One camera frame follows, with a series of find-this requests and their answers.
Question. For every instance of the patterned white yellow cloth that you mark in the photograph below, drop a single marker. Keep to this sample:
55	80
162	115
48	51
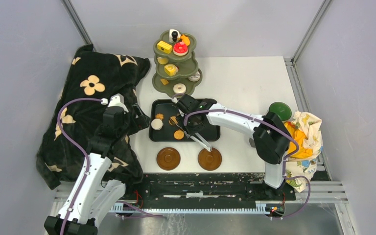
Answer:
305	129

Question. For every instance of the white glazed donut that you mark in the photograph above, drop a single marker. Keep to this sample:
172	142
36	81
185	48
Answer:
195	77
179	88

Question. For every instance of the round tan biscuit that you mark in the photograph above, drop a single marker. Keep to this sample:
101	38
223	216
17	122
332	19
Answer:
173	121
179	134

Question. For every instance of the orange fish-shaped pastry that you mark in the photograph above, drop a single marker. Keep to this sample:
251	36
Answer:
185	39

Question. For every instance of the white round cake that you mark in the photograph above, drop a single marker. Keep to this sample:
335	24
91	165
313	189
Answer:
157	124

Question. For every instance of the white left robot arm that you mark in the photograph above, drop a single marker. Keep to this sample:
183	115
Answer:
84	210

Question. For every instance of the green three-tier serving stand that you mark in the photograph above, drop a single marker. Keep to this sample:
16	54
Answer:
187	65

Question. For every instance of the yellow swirl roll cake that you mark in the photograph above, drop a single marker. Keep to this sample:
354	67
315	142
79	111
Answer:
171	69

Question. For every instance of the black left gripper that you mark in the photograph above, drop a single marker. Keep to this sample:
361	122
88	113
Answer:
141	122

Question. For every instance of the brown wooden coaster left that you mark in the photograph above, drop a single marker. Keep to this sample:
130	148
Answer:
168	158

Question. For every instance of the black floral plush blanket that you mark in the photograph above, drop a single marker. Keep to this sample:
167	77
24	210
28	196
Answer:
91	75

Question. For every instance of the black rectangular tray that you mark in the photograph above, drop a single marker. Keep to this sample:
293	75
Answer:
166	134

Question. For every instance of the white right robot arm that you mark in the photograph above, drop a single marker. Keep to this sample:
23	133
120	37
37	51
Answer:
270	136

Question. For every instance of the yellow cream cupcake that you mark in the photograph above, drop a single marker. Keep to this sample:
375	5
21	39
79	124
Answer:
162	60

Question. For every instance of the round tan biscuit lower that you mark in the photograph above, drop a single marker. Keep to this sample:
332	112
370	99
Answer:
179	134

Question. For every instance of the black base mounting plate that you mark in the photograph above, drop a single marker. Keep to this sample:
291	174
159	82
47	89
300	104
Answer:
245	185

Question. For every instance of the small star cookie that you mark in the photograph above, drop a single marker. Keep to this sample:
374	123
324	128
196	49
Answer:
159	116

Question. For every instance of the brown wooden coaster right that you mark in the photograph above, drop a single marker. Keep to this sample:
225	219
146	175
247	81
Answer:
210	160

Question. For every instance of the white cake block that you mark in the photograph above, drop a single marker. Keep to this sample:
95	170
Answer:
174	36

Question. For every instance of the red glazed donut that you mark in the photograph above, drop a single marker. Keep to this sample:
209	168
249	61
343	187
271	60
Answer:
180	49

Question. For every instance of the yellow layered cake slice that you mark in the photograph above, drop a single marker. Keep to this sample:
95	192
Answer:
164	47

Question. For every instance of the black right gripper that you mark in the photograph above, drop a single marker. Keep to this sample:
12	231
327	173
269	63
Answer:
189	129

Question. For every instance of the round tan biscuit upper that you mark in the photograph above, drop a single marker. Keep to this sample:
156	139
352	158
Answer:
173	121

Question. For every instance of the steel tongs white handle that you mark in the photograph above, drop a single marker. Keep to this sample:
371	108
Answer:
196	137

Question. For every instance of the grey mug white inside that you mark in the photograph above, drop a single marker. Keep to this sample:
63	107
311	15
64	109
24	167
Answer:
252	143

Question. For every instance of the brown wooden coaster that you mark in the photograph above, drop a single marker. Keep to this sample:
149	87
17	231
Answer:
210	160
168	158

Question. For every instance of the rectangular tan cracker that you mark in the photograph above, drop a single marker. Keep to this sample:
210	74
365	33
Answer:
164	81

